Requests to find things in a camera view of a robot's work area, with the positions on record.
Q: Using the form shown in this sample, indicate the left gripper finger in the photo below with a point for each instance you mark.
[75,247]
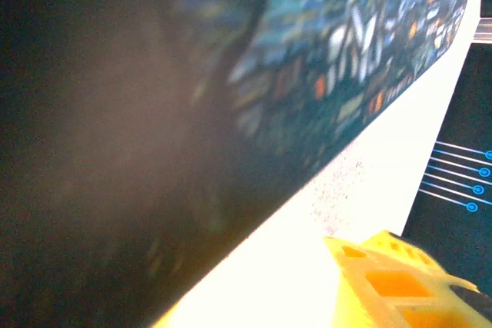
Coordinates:
[384,285]

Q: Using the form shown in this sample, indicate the starry night tin box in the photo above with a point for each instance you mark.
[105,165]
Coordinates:
[307,55]

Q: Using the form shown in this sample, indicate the aluminium corner post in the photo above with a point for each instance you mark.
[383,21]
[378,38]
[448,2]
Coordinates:
[483,30]

